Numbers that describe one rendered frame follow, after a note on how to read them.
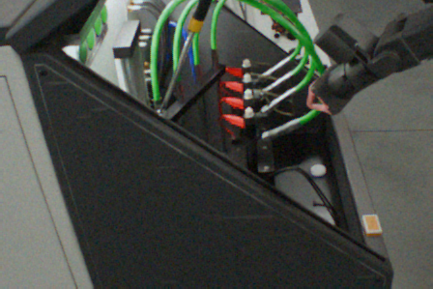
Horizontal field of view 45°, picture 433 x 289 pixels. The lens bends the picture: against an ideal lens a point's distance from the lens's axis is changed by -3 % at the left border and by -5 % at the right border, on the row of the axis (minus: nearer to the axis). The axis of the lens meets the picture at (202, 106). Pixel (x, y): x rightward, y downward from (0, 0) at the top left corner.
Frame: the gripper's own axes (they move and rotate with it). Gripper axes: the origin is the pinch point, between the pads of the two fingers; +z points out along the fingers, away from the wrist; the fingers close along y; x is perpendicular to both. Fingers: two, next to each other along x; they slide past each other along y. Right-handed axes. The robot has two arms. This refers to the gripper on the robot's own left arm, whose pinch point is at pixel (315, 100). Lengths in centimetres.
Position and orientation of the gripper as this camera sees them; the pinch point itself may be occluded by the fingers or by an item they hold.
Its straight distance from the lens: 105.3
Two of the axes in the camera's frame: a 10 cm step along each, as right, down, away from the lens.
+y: -6.7, 6.0, -4.4
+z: -3.3, 3.0, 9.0
